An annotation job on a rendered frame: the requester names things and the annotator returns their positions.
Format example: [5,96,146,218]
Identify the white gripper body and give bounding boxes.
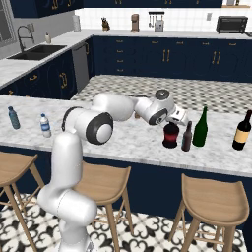
[167,106,191,128]

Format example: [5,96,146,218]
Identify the red and black bottle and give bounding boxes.
[161,121,181,150]

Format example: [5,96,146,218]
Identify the small brown glass bottle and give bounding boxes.
[180,120,194,153]

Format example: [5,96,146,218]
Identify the green glass bottle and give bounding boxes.
[191,105,210,148]

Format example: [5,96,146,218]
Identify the navy base cupboards long run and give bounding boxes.
[86,35,252,84]

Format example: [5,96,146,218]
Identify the dark wine bottle yellow label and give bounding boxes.
[231,109,252,152]

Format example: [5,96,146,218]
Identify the navy island cabinet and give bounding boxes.
[0,144,252,240]

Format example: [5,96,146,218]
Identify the wooden bar stool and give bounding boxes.
[72,159,135,252]
[0,151,46,252]
[168,173,251,252]

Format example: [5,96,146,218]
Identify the grey toaster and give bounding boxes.
[154,19,165,33]

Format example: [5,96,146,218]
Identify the brown coffee machine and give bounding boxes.
[130,13,141,33]

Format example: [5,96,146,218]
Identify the black toaster oven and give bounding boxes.
[216,15,249,34]

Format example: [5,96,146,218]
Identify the grey dishwasher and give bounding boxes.
[71,42,91,94]

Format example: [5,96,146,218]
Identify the brown dog figurine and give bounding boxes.
[100,17,111,32]

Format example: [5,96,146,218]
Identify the clear plastic bottle blue label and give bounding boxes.
[39,113,52,139]

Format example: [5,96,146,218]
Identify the navy base cupboards under sink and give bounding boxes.
[0,48,79,100]

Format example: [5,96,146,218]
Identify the white paper towel roll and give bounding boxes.
[72,14,82,32]

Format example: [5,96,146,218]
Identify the black sink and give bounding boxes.
[6,43,69,61]

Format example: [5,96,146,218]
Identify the dark metal tap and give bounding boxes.
[17,25,36,53]

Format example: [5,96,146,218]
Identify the window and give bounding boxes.
[0,0,17,44]

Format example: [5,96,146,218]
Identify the rail with hanging tools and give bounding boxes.
[148,11,166,28]

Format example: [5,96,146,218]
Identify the wooden wall shelf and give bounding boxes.
[220,4,252,9]

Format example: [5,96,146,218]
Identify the navy wall cupboards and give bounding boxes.
[9,0,223,19]

